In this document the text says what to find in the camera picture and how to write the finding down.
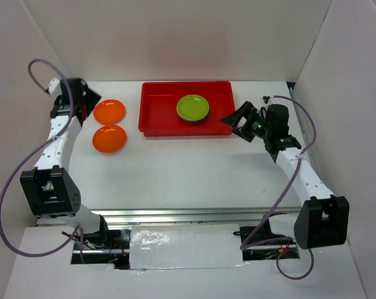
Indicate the aluminium rail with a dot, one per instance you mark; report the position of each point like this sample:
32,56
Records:
181,216

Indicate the white foil cover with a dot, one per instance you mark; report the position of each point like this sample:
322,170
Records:
166,247

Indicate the red plastic bin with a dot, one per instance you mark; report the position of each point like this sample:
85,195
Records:
158,113

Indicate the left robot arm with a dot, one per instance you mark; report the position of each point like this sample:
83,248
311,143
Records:
49,189

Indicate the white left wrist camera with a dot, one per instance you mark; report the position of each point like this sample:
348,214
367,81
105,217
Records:
53,86

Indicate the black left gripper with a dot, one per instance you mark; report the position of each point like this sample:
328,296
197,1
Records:
92,98

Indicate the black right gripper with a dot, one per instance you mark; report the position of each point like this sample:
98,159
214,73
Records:
245,110

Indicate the orange plate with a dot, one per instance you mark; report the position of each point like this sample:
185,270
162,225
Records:
109,139
109,112

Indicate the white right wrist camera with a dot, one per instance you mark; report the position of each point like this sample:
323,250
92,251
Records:
266,100

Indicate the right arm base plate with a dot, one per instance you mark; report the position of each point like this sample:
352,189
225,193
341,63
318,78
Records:
253,240

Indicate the cream plate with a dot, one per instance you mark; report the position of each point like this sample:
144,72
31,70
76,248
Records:
193,121

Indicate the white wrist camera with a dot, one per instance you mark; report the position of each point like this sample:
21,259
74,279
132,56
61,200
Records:
266,100
53,86

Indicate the near orange plate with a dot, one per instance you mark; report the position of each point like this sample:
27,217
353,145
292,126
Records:
109,139

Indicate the green plate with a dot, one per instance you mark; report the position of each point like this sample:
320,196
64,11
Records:
192,107

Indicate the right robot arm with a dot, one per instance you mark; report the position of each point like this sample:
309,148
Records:
323,218

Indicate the far orange plate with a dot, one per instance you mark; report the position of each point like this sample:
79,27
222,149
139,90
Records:
109,112

